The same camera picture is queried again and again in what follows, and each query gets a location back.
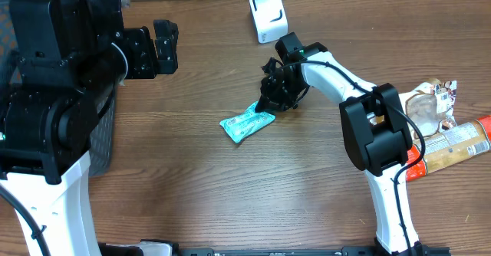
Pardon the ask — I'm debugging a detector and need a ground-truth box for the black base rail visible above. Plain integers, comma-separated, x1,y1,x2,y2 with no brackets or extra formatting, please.
95,240,452,256

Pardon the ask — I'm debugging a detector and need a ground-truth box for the orange pasta package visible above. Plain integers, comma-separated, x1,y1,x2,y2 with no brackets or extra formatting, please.
406,116,490,182

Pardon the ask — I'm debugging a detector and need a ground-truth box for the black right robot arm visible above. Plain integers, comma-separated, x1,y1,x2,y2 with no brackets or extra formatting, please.
219,32,429,255

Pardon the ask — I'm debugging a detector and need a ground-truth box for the white barcode scanner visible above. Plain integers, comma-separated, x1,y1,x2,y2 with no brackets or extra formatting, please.
249,0,288,44

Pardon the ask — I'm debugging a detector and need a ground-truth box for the teal snack bar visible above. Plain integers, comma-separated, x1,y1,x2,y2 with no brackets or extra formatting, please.
219,101,275,143

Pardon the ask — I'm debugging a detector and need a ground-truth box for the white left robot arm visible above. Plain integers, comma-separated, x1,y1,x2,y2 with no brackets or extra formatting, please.
1,0,179,256

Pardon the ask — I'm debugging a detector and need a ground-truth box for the clear brown snack bag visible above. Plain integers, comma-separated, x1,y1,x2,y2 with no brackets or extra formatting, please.
399,78,457,137

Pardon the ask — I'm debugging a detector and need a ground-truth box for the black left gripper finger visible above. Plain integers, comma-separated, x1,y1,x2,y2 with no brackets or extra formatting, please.
153,20,179,49
156,43,178,74

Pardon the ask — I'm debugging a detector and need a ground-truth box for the grey plastic basket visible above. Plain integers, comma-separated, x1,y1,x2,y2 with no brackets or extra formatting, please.
1,0,116,176

